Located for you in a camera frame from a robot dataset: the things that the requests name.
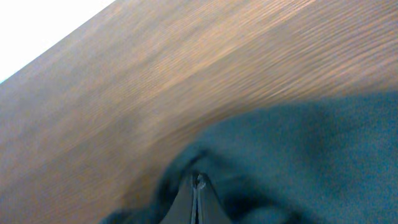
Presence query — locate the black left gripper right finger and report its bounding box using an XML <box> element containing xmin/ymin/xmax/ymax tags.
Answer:
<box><xmin>197</xmin><ymin>174</ymin><xmax>232</xmax><ymax>224</ymax></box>

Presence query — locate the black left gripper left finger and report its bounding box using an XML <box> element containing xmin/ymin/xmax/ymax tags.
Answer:
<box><xmin>160</xmin><ymin>175</ymin><xmax>197</xmax><ymax>224</ymax></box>

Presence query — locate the black garment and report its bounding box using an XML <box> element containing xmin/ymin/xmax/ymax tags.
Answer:
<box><xmin>104</xmin><ymin>91</ymin><xmax>397</xmax><ymax>223</ymax></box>

